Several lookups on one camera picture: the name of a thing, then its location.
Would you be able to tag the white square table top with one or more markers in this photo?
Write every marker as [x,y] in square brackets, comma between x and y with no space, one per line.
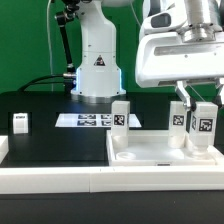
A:
[150,148]

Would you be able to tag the white base tag plate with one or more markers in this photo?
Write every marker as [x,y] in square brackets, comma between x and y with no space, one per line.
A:
[75,120]

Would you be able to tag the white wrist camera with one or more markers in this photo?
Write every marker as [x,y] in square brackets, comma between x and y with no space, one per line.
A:
[163,22]

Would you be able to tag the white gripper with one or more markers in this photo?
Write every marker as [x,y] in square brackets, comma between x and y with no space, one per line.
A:
[162,59]

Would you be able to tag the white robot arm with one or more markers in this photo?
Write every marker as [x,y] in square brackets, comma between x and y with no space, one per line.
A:
[98,76]

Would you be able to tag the white U-shaped obstacle fence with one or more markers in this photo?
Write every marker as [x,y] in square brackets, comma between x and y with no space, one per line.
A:
[107,179]

